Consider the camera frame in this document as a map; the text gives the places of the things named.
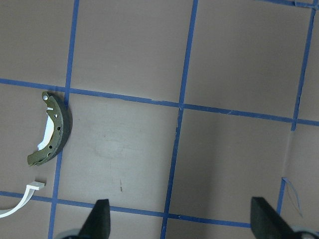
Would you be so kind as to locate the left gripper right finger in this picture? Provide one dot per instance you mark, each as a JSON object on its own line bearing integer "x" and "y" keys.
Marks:
{"x": 266, "y": 223}

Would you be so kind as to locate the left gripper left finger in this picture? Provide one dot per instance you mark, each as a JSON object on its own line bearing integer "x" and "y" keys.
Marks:
{"x": 98, "y": 223}

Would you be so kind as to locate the olive green brake shoe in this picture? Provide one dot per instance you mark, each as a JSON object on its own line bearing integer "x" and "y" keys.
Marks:
{"x": 57, "y": 131}

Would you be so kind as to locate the white curved plastic bracket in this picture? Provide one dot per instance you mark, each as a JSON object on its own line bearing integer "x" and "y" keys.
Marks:
{"x": 29, "y": 191}

